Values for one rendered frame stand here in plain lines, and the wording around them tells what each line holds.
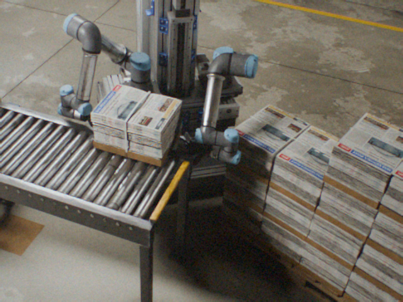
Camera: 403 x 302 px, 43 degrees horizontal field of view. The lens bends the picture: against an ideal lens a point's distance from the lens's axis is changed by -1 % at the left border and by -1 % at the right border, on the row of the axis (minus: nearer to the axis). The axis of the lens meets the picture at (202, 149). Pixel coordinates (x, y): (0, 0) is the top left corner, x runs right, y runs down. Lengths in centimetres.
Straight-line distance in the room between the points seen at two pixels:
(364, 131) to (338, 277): 84
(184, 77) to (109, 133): 78
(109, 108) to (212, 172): 109
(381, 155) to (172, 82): 134
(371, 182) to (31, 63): 348
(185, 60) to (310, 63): 235
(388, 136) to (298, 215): 64
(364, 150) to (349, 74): 279
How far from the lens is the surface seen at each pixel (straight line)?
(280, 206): 285
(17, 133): 287
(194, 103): 315
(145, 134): 247
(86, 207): 239
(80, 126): 285
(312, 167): 265
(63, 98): 288
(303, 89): 480
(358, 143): 249
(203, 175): 338
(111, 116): 252
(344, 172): 250
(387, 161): 245
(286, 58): 524
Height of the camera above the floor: 253
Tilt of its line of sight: 40 degrees down
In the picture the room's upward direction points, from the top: 5 degrees clockwise
